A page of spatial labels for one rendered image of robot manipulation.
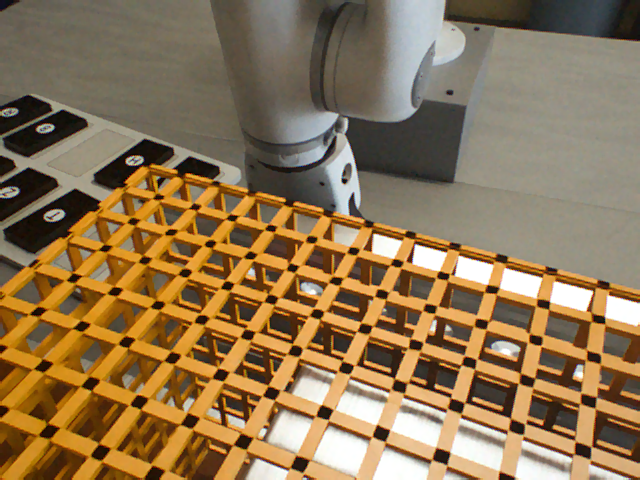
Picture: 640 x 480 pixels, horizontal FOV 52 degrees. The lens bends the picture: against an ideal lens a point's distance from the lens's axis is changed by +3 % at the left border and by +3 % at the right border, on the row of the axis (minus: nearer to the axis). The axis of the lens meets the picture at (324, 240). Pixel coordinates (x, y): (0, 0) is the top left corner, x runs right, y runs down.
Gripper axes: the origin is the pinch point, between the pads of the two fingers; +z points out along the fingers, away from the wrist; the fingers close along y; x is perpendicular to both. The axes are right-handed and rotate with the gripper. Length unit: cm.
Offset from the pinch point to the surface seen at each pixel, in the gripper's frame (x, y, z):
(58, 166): -4.8, 38.6, 5.1
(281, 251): 12.0, -4.5, -16.2
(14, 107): -13, 53, 6
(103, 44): -39, 58, 13
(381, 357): 12.1, -12.1, -5.0
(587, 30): -223, -21, 117
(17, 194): 2.7, 37.5, 2.3
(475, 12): -261, 34, 140
